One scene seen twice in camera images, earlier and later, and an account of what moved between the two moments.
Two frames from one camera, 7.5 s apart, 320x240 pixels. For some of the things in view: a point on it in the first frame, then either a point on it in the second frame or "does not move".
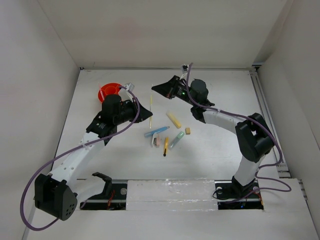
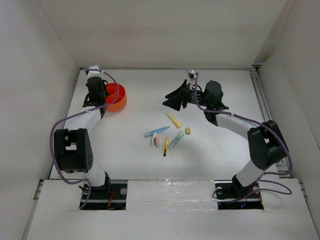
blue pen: [151, 132] does not move
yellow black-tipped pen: [166, 149] does not move
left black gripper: [143, 113] to [104, 87]
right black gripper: [169, 88] to [174, 102]
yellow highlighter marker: [173, 119] does not move
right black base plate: [232, 195] does not move
